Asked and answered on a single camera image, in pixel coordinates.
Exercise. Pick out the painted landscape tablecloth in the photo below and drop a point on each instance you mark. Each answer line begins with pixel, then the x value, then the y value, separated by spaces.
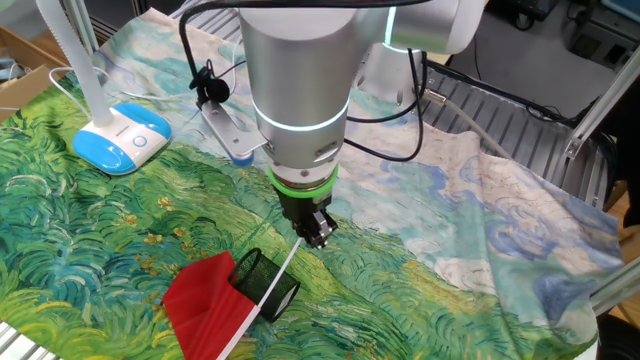
pixel 425 260

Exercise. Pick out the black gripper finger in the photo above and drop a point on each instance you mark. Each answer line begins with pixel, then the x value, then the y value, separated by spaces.
pixel 305 232
pixel 324 230

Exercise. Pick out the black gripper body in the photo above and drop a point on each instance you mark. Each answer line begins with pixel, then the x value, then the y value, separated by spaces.
pixel 300 210

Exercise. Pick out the white and blue desk lamp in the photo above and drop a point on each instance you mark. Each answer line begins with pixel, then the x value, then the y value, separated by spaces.
pixel 120 140

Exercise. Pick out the black mesh pen holder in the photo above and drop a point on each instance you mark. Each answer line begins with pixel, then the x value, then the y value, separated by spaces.
pixel 250 277

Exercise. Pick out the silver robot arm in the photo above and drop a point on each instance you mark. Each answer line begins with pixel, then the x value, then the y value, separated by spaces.
pixel 300 75

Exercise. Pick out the red flag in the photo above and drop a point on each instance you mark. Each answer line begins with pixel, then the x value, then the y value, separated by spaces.
pixel 205 305

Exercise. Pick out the brown cardboard box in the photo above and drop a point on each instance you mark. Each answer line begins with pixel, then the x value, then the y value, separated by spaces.
pixel 25 80

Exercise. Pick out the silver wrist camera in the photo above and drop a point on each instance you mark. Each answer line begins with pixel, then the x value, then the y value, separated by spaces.
pixel 230 130

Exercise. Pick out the aluminium frame post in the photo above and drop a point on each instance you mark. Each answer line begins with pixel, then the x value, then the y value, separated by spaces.
pixel 600 107
pixel 617 290
pixel 80 25

